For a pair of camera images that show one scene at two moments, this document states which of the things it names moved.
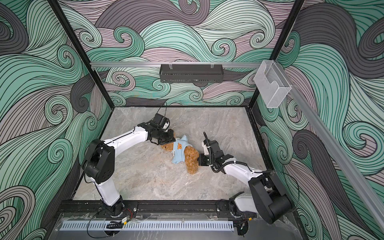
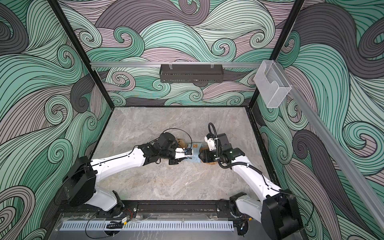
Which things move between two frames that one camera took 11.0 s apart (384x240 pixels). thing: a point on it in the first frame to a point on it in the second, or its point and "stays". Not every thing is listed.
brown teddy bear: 191,156 to 181,143
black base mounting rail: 148,209 stays
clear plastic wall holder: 271,83 stays
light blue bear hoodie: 179,144 to 195,148
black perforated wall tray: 191,73 stays
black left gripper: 170,138 to 174,162
